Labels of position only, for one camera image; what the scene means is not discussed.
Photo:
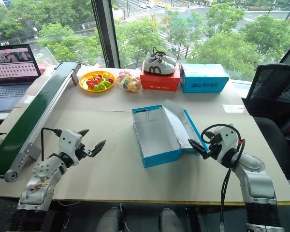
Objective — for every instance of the yellow plate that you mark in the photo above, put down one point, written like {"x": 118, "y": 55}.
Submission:
{"x": 84, "y": 83}

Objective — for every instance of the green toy fruit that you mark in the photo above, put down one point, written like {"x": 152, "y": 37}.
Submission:
{"x": 107, "y": 83}

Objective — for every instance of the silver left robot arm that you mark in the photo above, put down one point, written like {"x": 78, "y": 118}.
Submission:
{"x": 42, "y": 170}

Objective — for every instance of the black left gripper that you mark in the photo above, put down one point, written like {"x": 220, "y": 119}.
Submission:
{"x": 81, "y": 151}

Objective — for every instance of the dark rounded shape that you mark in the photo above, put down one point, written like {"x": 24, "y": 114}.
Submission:
{"x": 111, "y": 220}

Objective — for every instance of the red toy strawberry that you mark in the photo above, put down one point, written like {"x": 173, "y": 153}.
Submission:
{"x": 110, "y": 80}

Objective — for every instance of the grey laptop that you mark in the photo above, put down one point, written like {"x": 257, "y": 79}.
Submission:
{"x": 13, "y": 70}

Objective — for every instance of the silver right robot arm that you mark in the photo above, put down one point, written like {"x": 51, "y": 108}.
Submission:
{"x": 255, "y": 178}

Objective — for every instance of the dark window frame pillar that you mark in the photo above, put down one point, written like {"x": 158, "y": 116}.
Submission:
{"x": 106, "y": 33}

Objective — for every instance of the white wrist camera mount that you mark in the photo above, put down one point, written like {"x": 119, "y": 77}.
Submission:
{"x": 67, "y": 141}
{"x": 228, "y": 142}

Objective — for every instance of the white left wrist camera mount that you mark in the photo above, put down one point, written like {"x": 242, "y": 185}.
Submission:
{"x": 67, "y": 141}

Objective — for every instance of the green conveyor belt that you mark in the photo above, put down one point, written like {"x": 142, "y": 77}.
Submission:
{"x": 36, "y": 113}

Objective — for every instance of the yellow toy fruit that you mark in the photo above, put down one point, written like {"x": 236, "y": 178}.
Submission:
{"x": 105, "y": 75}

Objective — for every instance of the clear bag of toy fruit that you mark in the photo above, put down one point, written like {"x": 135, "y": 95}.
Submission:
{"x": 129, "y": 81}

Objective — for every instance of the white paper label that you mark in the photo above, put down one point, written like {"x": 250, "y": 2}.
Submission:
{"x": 234, "y": 108}

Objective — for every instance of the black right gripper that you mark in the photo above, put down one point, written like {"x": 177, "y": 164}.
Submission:
{"x": 215, "y": 149}

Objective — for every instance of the red toy apple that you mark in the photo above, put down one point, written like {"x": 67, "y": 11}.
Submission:
{"x": 91, "y": 83}

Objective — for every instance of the red shoe box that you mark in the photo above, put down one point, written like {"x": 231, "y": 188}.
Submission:
{"x": 159, "y": 83}

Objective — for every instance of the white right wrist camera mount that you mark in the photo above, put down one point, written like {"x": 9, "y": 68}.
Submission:
{"x": 228, "y": 142}

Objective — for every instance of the blue shoe box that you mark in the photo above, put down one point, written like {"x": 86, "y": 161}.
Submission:
{"x": 159, "y": 137}

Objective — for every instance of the black mesh office chair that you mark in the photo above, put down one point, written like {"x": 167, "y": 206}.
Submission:
{"x": 275, "y": 87}

